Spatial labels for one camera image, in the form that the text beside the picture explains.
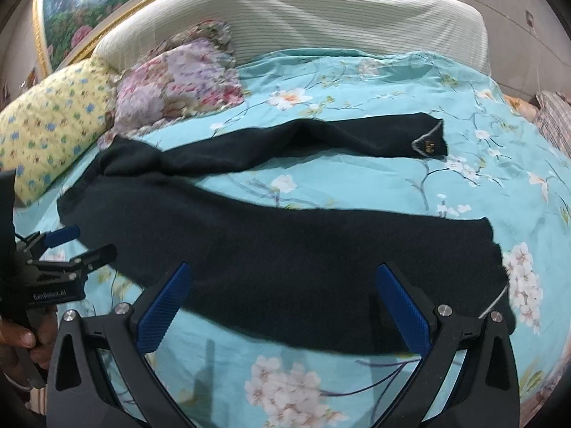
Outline yellow cartoon print pillow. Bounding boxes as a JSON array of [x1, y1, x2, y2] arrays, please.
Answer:
[[1, 58, 114, 206]]

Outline plaid cloth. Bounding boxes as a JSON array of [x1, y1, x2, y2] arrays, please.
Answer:
[[534, 91, 571, 157]]

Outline white striped headboard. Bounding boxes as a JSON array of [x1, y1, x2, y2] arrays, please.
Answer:
[[94, 0, 492, 75]]

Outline pink purple floral pillow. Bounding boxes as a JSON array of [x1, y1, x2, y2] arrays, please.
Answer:
[[98, 19, 244, 149]]

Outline left hand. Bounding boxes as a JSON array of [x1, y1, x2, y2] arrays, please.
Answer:
[[1, 306, 58, 391]]

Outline black pants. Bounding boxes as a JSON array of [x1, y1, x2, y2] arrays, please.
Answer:
[[57, 113, 516, 355]]

